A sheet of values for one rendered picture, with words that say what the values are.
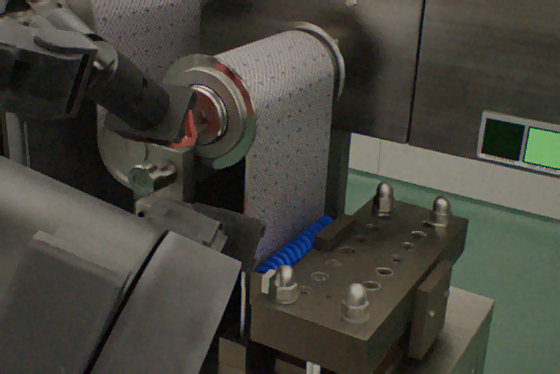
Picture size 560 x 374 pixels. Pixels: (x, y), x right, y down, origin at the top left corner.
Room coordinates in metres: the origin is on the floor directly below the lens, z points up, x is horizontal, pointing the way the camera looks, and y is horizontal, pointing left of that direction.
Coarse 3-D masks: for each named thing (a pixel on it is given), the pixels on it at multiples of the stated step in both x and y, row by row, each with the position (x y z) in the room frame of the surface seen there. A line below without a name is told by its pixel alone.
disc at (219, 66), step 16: (176, 64) 0.97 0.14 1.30; (192, 64) 0.96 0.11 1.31; (208, 64) 0.95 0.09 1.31; (224, 64) 0.94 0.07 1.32; (240, 80) 0.93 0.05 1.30; (240, 96) 0.93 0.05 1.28; (256, 112) 0.92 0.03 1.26; (256, 128) 0.92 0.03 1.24; (240, 144) 0.93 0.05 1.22; (208, 160) 0.95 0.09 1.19; (224, 160) 0.94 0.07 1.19
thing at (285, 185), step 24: (288, 144) 1.02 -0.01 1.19; (312, 144) 1.08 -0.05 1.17; (264, 168) 0.96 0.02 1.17; (288, 168) 1.02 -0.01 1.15; (312, 168) 1.09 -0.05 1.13; (264, 192) 0.96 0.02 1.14; (288, 192) 1.02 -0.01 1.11; (312, 192) 1.09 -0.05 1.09; (264, 216) 0.97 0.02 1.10; (288, 216) 1.03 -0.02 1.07; (312, 216) 1.10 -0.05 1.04; (264, 240) 0.97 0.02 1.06; (288, 240) 1.03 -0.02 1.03
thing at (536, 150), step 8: (536, 136) 1.07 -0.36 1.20; (544, 136) 1.06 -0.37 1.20; (552, 136) 1.06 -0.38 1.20; (528, 144) 1.07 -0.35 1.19; (536, 144) 1.07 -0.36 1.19; (544, 144) 1.06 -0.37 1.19; (552, 144) 1.06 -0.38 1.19; (528, 152) 1.07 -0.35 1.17; (536, 152) 1.07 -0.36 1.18; (544, 152) 1.06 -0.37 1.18; (552, 152) 1.06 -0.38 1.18; (528, 160) 1.07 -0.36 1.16; (536, 160) 1.06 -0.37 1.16; (544, 160) 1.06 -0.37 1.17; (552, 160) 1.05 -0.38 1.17
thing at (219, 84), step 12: (192, 72) 0.95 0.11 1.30; (204, 72) 0.94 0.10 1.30; (180, 84) 0.96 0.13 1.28; (192, 84) 0.96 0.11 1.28; (204, 84) 0.94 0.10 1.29; (216, 84) 0.93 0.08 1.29; (228, 84) 0.93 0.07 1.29; (228, 96) 0.93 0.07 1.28; (228, 108) 0.93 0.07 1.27; (240, 108) 0.92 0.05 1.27; (228, 120) 0.93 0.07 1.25; (240, 120) 0.92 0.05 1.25; (228, 132) 0.93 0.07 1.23; (240, 132) 0.92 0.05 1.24; (216, 144) 0.93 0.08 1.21; (228, 144) 0.93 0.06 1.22; (204, 156) 0.94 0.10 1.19; (216, 156) 0.93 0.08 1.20
